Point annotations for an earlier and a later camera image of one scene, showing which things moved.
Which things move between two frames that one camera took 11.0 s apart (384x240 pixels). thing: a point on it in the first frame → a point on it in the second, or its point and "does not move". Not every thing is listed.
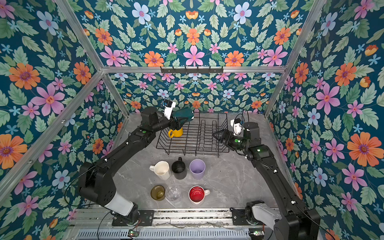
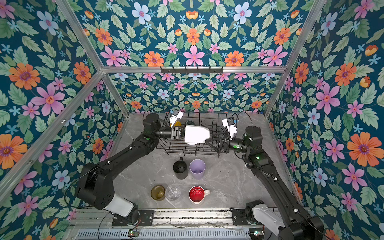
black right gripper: x=227 y=134 → x=222 y=142
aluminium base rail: x=174 y=224 does not move
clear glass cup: x=173 y=193 does not move
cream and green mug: x=186 y=112 → x=190 y=122
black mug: x=179 y=169 does not move
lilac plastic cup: x=197 y=167 does not move
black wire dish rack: x=207 y=133 does not move
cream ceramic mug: x=162 y=169 → x=194 y=134
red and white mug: x=197 y=194 does not move
